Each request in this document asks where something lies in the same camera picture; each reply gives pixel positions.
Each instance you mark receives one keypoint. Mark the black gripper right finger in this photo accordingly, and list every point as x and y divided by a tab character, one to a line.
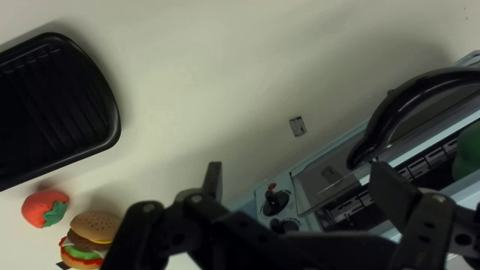
425	226

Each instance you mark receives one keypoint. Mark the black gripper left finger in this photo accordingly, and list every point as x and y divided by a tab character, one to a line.
151	235

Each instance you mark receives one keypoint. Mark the black oven knob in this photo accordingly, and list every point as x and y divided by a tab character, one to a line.
284	226
275	202

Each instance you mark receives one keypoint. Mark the light blue toy oven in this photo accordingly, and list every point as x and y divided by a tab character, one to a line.
286	181

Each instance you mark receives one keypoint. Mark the toy hamburger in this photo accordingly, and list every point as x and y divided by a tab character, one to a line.
92	235

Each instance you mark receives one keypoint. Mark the green toy vegetable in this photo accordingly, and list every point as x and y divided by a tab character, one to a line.
470	151

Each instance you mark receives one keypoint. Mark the red toy strawberry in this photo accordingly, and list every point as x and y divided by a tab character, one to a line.
40	208

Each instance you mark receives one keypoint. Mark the black ridged plastic tray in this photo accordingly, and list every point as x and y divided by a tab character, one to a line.
50	110

